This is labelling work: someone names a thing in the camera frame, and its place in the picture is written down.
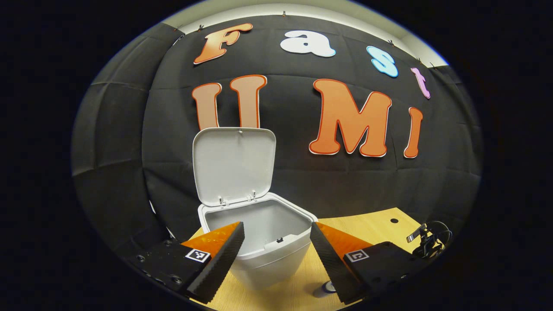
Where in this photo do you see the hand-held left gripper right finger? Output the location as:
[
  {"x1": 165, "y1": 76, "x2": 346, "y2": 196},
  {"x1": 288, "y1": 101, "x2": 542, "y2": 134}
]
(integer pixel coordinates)
[{"x1": 309, "y1": 221, "x2": 426, "y2": 304}]

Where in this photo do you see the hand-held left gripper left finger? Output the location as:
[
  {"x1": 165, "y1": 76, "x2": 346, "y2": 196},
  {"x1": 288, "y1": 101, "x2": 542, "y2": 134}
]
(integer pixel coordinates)
[{"x1": 130, "y1": 221, "x2": 246, "y2": 304}]

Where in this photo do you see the white desktop garbage bin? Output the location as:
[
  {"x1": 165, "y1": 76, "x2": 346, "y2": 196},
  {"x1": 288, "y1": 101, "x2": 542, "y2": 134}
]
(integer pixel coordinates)
[{"x1": 192, "y1": 127, "x2": 318, "y2": 290}]

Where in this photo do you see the wooden desktop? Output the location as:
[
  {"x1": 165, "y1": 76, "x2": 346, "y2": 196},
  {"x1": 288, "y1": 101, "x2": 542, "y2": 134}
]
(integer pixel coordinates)
[{"x1": 190, "y1": 207, "x2": 426, "y2": 311}]

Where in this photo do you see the black backdrop cloth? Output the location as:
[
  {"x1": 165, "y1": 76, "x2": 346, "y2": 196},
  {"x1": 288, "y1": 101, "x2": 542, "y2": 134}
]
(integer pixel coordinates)
[{"x1": 71, "y1": 15, "x2": 482, "y2": 277}]

